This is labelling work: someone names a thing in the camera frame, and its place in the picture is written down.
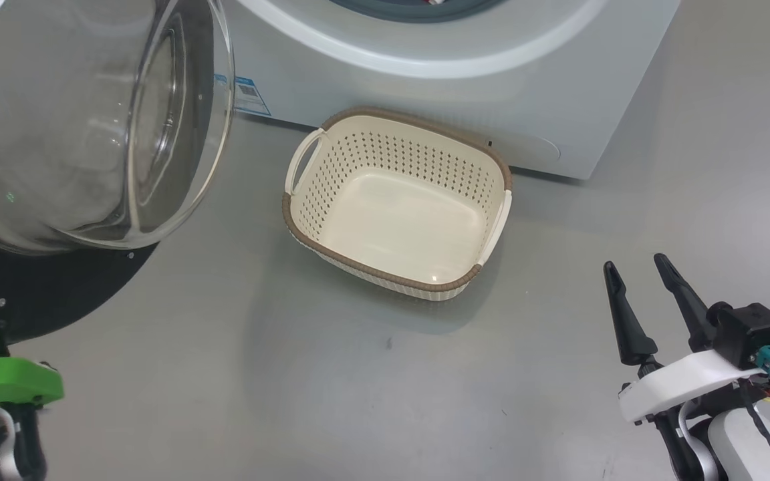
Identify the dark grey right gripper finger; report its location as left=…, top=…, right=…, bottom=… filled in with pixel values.
left=654, top=253, right=718, bottom=353
left=603, top=261, right=658, bottom=366

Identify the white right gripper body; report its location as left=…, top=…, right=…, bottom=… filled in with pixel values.
left=619, top=349, right=768, bottom=424

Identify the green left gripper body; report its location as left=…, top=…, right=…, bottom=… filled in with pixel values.
left=0, top=357, right=65, bottom=408

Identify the black glass washing machine door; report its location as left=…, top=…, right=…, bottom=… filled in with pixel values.
left=0, top=0, right=235, bottom=348

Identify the cream perforated laundry basket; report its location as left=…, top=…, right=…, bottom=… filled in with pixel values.
left=282, top=107, right=513, bottom=301

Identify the white front-load washing machine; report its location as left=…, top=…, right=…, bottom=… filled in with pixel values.
left=215, top=0, right=682, bottom=180

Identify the grey rubber door gasket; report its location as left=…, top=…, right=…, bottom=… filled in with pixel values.
left=328, top=0, right=506, bottom=24

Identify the blue white energy label sticker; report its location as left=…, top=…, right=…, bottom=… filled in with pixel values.
left=215, top=73, right=272, bottom=118

